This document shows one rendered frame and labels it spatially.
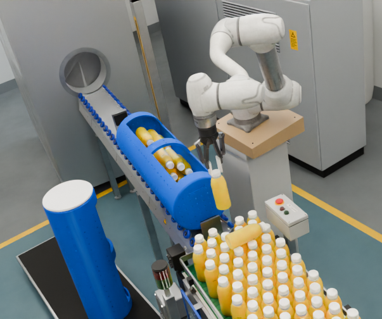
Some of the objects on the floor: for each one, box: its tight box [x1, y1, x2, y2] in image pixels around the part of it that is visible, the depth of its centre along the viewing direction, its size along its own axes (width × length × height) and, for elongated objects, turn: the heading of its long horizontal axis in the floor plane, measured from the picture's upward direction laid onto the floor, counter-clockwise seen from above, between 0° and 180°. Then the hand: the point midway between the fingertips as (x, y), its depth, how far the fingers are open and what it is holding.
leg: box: [95, 134, 122, 199], centre depth 462 cm, size 6×6×63 cm
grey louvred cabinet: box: [155, 0, 366, 178], centre depth 499 cm, size 54×215×145 cm, turn 50°
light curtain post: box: [130, 0, 172, 134], centre depth 401 cm, size 6×6×170 cm
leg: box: [136, 192, 163, 261], centre depth 382 cm, size 6×6×63 cm
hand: (214, 166), depth 234 cm, fingers closed on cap, 4 cm apart
